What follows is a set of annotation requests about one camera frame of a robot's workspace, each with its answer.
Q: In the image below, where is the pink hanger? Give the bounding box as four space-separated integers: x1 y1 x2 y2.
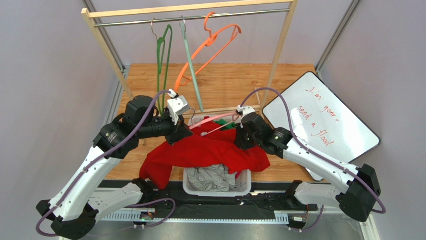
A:
189 111 240 137

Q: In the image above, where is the red t shirt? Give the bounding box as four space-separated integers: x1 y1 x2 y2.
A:
139 122 271 190

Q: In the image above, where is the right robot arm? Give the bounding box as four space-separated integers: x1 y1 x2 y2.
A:
234 112 383 223

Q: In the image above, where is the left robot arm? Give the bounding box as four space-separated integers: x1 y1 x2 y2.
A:
36 90 192 240

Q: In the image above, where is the orange hanger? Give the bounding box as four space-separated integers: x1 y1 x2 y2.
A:
173 11 242 93

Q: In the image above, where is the mint green hanger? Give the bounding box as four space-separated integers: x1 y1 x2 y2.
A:
179 15 204 113

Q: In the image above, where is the green garment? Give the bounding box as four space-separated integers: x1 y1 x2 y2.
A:
214 119 236 131

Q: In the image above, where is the magenta garment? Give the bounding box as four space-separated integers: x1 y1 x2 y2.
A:
235 171 242 179

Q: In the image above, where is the white plastic laundry basket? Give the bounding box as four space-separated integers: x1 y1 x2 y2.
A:
182 114 252 197

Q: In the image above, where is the grey garment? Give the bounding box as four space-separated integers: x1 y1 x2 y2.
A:
185 164 237 193

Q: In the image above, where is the white whiteboard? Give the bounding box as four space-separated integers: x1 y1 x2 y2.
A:
262 72 381 163

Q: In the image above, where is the wooden clothes rack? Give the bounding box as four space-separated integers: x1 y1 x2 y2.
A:
81 0 298 97

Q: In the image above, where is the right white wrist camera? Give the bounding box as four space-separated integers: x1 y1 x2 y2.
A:
236 105 256 120

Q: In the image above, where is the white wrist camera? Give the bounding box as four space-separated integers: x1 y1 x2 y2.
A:
167 89 190 126
236 105 256 120

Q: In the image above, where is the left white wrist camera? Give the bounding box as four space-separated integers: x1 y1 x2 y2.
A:
167 89 190 126

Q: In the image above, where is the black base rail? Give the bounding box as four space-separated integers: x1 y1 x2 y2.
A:
109 180 340 225

